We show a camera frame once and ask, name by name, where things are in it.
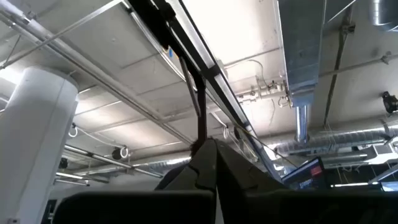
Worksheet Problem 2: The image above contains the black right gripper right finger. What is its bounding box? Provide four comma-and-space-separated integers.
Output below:
215, 138, 398, 224

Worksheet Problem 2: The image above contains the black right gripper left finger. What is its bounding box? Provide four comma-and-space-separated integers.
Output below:
52, 138, 218, 224

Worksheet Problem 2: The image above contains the lit computer monitor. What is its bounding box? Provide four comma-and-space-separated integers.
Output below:
280, 156, 328, 190

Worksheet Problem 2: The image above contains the black ceiling spotlight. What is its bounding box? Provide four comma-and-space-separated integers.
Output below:
111, 147, 124, 161
381, 90, 398, 114

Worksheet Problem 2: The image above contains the fluorescent ceiling lamp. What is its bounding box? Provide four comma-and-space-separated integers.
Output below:
54, 172, 91, 188

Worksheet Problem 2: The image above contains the white pipe with fittings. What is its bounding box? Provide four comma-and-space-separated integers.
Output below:
235, 80, 292, 109

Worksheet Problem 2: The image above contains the grey ceiling conduit pipe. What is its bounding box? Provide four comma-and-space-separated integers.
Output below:
0, 0, 194, 146

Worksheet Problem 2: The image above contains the flexible silver round duct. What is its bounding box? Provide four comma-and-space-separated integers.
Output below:
273, 126, 398, 157

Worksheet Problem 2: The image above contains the rectangular silver air duct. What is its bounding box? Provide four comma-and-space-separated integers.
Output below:
277, 0, 326, 144

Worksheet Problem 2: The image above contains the black metal rig frame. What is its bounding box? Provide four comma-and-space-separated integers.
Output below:
126, 0, 282, 182

